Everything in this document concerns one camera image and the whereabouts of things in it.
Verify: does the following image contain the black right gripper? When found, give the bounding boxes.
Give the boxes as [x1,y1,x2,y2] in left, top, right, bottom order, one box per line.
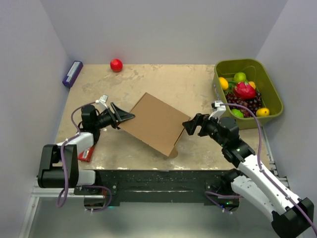
[182,112,226,147]

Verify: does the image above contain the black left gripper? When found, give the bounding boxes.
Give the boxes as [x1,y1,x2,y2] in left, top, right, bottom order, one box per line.
[94,103,134,130]

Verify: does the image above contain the brown cardboard box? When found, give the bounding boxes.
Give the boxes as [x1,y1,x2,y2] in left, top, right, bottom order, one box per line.
[119,93,190,158]

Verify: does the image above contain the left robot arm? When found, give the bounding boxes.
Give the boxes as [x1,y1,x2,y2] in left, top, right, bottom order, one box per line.
[37,102,135,194]

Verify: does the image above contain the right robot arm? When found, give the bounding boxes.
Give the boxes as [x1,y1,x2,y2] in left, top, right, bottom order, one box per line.
[182,114,317,238]

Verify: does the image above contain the red rectangular box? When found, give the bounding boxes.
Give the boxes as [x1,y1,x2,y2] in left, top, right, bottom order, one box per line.
[78,146,95,163]

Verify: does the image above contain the purple rectangular box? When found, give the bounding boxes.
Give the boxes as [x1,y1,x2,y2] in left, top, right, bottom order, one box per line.
[62,60,83,88]

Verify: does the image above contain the green fruit lower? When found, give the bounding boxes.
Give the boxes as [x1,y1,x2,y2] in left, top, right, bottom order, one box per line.
[231,109,244,118]

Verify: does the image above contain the yellow lemon upper left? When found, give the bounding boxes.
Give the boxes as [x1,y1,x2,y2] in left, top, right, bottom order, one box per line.
[219,77,229,91]

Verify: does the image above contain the red apple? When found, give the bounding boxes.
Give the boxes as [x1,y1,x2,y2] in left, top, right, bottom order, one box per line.
[110,59,123,72]

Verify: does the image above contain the purple grape bunch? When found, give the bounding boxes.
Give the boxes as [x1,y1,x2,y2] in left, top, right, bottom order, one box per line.
[225,92,263,118]

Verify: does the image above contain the green lime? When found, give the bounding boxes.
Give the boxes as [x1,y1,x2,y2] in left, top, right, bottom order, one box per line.
[233,72,247,83]

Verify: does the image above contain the orange fruit behind dragonfruit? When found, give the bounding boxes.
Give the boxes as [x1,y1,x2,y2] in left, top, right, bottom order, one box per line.
[249,81,256,89]

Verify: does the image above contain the yellow mango lower right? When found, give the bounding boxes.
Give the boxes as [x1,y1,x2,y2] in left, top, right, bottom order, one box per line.
[256,108,270,117]

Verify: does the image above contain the green plastic bin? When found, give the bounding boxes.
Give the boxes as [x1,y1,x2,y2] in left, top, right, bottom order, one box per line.
[212,59,283,125]

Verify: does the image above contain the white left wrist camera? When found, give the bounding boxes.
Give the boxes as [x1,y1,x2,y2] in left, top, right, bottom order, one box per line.
[95,94,108,110]

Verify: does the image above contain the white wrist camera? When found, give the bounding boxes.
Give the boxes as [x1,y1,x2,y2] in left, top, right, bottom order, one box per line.
[208,100,226,120]
[95,94,108,110]

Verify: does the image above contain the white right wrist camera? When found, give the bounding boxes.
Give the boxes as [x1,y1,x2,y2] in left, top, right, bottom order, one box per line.
[208,100,226,120]

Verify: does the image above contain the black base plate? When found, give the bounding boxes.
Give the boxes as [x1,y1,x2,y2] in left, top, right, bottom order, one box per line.
[74,169,240,211]

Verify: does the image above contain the aluminium rail frame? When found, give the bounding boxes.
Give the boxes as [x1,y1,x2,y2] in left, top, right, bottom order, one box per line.
[18,126,304,238]

